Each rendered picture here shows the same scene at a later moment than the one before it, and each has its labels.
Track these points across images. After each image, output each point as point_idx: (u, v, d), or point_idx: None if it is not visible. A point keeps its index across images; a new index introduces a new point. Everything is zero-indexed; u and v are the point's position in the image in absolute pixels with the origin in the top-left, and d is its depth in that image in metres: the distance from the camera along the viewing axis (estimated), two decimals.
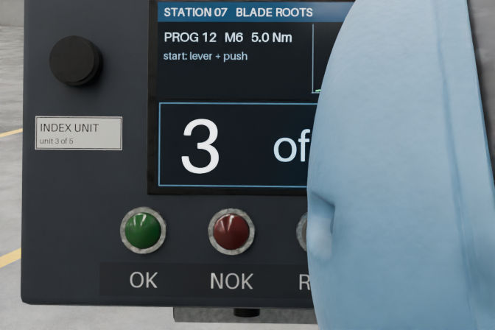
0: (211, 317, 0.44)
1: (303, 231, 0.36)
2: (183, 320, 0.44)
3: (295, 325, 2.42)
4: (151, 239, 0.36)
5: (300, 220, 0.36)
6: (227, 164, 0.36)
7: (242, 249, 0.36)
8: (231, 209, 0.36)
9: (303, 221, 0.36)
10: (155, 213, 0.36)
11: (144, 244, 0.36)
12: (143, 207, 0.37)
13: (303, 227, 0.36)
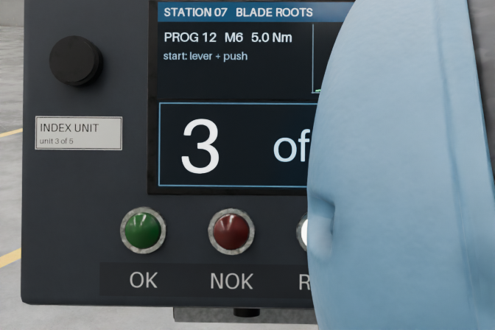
0: (211, 317, 0.44)
1: (303, 231, 0.36)
2: (183, 320, 0.44)
3: (295, 325, 2.42)
4: (151, 239, 0.36)
5: (300, 220, 0.36)
6: (227, 164, 0.36)
7: (242, 249, 0.36)
8: (231, 209, 0.36)
9: (303, 221, 0.36)
10: (155, 213, 0.36)
11: (144, 244, 0.36)
12: (143, 207, 0.37)
13: (303, 227, 0.36)
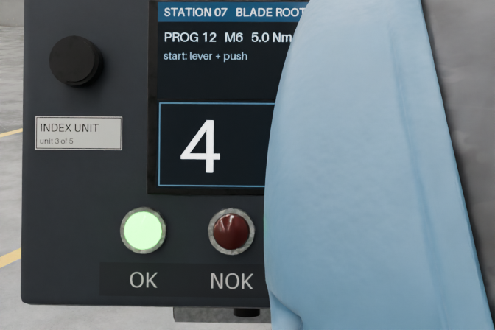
0: (211, 317, 0.44)
1: None
2: (183, 320, 0.44)
3: None
4: (151, 239, 0.36)
5: None
6: (227, 164, 0.36)
7: (242, 249, 0.36)
8: (231, 209, 0.36)
9: None
10: (155, 213, 0.36)
11: (144, 244, 0.36)
12: (143, 207, 0.37)
13: None
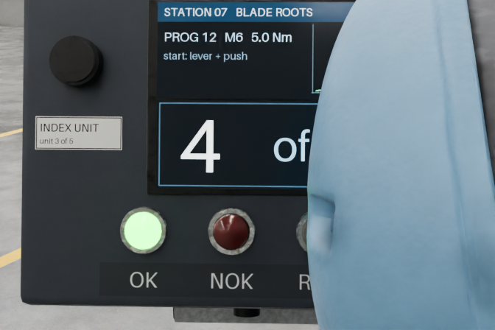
0: (211, 317, 0.44)
1: (303, 231, 0.36)
2: (183, 320, 0.44)
3: (295, 325, 2.42)
4: (151, 239, 0.36)
5: (300, 220, 0.36)
6: (227, 164, 0.36)
7: (242, 249, 0.36)
8: (231, 209, 0.36)
9: (303, 221, 0.36)
10: (155, 213, 0.36)
11: (144, 244, 0.36)
12: (143, 207, 0.37)
13: (303, 227, 0.36)
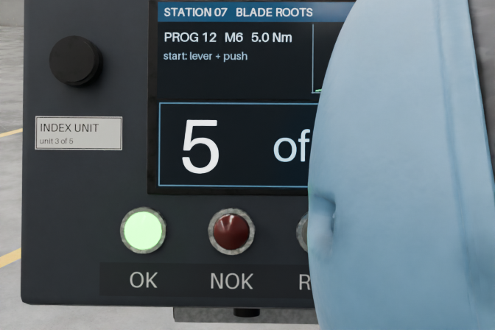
0: (211, 317, 0.44)
1: (303, 231, 0.36)
2: (183, 320, 0.44)
3: (295, 325, 2.42)
4: (151, 239, 0.36)
5: (300, 220, 0.36)
6: (227, 164, 0.36)
7: (242, 249, 0.36)
8: (231, 209, 0.36)
9: (303, 221, 0.36)
10: (155, 213, 0.36)
11: (144, 244, 0.36)
12: (143, 207, 0.37)
13: (303, 227, 0.36)
